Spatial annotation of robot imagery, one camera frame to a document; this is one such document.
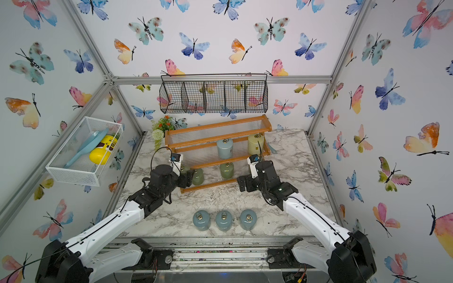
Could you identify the black wire wall basket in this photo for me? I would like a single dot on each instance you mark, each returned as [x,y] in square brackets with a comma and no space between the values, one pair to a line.
[225,94]

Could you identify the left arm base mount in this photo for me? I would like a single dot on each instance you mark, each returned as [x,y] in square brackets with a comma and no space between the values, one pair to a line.
[152,258]

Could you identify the artificial flower plant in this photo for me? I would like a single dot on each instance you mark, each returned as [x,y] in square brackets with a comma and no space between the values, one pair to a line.
[160,128]

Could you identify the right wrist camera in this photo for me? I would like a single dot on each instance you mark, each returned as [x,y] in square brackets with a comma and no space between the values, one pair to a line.
[253,161]

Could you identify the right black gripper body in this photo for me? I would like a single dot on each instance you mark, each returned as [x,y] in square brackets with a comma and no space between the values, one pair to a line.
[253,184]

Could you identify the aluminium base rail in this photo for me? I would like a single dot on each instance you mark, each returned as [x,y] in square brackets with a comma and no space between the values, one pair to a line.
[244,256]

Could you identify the yellow bottle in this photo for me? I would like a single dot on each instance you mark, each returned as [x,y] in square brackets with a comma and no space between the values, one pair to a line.
[101,153]

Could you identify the light blue dustpan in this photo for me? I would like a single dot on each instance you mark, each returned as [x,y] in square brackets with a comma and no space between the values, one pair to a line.
[87,146]

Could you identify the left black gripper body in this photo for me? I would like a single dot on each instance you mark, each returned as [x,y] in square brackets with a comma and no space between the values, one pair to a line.
[183,181]

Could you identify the green canister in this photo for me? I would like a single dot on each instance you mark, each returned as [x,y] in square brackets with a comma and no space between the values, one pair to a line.
[227,170]
[198,177]
[184,169]

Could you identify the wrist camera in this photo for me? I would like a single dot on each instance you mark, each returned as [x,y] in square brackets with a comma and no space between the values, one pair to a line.
[253,161]
[176,162]

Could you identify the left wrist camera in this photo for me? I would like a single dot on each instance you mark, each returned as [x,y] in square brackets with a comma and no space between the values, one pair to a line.
[176,162]

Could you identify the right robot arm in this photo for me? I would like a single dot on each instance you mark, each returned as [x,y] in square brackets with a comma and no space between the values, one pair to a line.
[344,255]

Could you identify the wooden three-tier shelf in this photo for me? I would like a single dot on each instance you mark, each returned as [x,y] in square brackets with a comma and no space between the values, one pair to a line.
[198,144]

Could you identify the blue canister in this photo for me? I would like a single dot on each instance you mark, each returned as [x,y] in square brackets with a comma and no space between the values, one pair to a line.
[224,220]
[225,148]
[202,220]
[248,219]

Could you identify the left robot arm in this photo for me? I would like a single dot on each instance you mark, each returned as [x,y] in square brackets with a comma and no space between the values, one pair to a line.
[78,260]

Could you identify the white mesh wall basket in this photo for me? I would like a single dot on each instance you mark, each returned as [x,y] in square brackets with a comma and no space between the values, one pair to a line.
[83,171]

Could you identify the yellow-green canister middle right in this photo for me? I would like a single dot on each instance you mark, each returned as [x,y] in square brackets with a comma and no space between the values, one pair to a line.
[256,143]

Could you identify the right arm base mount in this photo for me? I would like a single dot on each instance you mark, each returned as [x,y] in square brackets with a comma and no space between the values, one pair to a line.
[283,258]

